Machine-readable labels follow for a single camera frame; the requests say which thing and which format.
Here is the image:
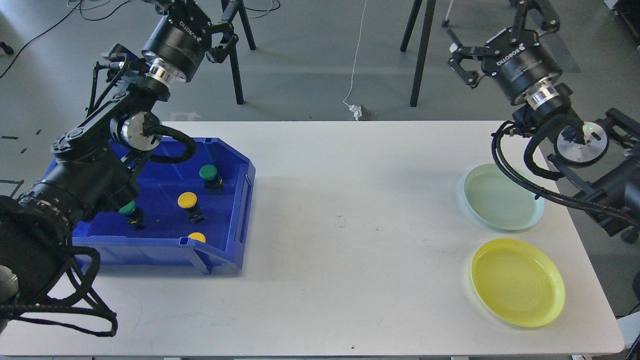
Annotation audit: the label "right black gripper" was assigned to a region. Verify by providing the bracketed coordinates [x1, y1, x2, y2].
[446, 0, 564, 106]

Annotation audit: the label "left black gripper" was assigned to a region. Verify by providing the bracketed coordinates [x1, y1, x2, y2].
[142, 0, 246, 83]

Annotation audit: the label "yellow push button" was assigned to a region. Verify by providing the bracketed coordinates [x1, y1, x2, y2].
[188, 232, 207, 243]
[177, 191, 206, 224]

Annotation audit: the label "green push button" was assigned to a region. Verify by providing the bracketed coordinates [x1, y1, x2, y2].
[118, 200, 147, 230]
[198, 164, 224, 196]

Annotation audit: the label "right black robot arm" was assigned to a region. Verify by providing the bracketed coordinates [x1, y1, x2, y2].
[446, 0, 640, 244]

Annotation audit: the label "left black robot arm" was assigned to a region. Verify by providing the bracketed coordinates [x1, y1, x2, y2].
[1, 0, 256, 337]

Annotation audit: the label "light green plate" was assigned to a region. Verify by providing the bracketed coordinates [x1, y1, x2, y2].
[461, 163, 546, 231]

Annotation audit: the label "yellow push button front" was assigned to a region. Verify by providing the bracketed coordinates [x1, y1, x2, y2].
[188, 232, 207, 243]

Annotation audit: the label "yellow plate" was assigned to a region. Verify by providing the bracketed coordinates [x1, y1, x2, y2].
[470, 238, 566, 329]

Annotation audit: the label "left black tripod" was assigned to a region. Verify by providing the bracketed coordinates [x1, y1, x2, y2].
[228, 5, 256, 105]

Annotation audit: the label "black tripod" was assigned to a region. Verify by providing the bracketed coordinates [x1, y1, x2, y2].
[228, 5, 256, 105]
[400, 0, 437, 108]

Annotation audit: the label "right black tripod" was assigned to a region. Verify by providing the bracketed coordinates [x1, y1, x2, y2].
[400, 0, 437, 108]

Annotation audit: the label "blue plastic bin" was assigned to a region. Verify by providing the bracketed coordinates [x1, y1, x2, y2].
[72, 137, 256, 274]

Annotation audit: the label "white cable with plug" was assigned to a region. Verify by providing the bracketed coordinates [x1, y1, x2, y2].
[342, 0, 373, 121]

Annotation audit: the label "black floor cables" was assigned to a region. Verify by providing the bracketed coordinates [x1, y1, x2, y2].
[0, 0, 282, 80]

